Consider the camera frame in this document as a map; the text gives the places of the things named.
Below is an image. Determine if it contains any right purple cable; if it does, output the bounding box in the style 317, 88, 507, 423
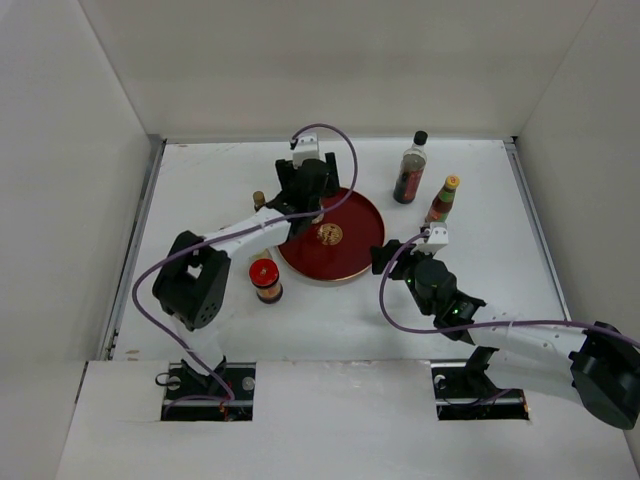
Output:
378, 228, 640, 350

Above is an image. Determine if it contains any red lid sauce jar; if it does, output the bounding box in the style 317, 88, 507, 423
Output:
249, 258, 283, 304

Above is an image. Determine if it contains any silver cap spice shaker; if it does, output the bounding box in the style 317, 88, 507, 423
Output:
312, 198, 324, 225

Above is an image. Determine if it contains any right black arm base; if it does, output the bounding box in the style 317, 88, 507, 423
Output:
430, 347, 529, 421

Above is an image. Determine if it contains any purple cable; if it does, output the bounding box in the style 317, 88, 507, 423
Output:
130, 123, 358, 420
378, 228, 640, 350

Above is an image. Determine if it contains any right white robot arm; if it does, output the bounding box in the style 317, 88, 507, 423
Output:
370, 238, 639, 430

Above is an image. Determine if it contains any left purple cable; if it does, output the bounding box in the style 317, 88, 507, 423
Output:
130, 123, 358, 420

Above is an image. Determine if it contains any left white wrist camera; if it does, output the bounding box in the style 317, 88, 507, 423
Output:
290, 133, 320, 169

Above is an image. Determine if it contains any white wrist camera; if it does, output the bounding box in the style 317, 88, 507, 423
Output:
418, 222, 449, 255
290, 133, 320, 169

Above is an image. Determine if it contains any cream cap spice jar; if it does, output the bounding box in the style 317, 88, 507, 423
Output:
250, 249, 273, 263

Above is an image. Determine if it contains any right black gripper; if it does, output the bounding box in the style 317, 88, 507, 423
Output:
370, 239, 437, 316

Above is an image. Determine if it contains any red chili sauce bottle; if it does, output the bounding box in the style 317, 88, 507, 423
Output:
425, 175, 460, 224

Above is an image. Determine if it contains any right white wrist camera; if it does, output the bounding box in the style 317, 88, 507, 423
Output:
418, 222, 449, 255

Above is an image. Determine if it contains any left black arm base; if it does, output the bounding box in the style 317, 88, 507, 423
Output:
155, 361, 257, 422

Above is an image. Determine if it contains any round red tray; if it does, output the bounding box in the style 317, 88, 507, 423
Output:
278, 188, 385, 281

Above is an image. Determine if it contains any tall dark soy sauce bottle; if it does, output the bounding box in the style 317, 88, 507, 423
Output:
393, 130, 428, 204

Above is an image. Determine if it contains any small yellow label bottle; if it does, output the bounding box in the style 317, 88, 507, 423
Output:
252, 191, 266, 211

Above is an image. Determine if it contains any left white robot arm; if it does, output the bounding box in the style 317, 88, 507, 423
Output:
152, 152, 340, 399

